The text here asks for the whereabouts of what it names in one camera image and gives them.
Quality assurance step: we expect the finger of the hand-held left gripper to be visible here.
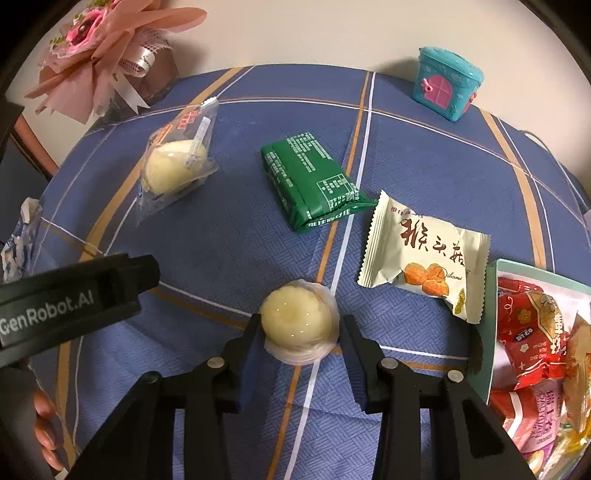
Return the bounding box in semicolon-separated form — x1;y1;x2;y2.
111;254;161;320

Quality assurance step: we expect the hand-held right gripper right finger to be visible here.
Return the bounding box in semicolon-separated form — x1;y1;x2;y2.
339;315;536;480

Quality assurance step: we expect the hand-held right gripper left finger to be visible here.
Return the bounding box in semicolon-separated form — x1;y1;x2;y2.
69;314;264;480

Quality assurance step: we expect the pale yellow jelly cup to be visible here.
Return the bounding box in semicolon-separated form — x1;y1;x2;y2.
259;278;341;366

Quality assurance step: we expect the white box with mint rim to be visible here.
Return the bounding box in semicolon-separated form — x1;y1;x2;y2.
471;258;591;480

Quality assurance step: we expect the dark red snack packet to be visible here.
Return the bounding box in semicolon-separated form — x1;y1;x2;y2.
498;276;546;296

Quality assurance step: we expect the red patterned snack packet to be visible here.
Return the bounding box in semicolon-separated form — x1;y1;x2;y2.
498;288;571;392

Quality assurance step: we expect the pink cake roll packet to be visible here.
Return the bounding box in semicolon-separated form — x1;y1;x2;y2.
490;383;565;455

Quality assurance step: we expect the orange yellow snack packet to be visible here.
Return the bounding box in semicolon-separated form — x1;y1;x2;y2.
564;313;591;432

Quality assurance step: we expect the yellow translucent snack packet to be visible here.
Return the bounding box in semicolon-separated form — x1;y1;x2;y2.
524;425;591;478

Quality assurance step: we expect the person's left hand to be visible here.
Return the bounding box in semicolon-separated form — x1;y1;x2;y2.
33;387;65;472

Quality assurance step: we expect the blue and white packet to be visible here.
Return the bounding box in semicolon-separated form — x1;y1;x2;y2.
1;198;43;283

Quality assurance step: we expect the blue plaid tablecloth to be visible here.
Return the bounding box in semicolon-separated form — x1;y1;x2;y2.
28;64;591;480

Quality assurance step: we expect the clear-wrapped white pastry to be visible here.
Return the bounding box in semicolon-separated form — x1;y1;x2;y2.
136;97;221;215

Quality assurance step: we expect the cream snack packet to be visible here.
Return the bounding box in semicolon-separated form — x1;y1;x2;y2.
356;189;491;325

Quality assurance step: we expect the dark green snack packet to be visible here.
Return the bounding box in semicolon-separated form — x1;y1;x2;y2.
261;131;377;232

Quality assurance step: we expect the brown box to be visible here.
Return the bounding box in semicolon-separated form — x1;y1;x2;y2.
108;41;180;121

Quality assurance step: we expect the pink flower bouquet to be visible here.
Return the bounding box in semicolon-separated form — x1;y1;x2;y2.
23;0;208;125

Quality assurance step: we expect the teal toy house box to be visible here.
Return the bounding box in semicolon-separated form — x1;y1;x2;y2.
412;45;485;123

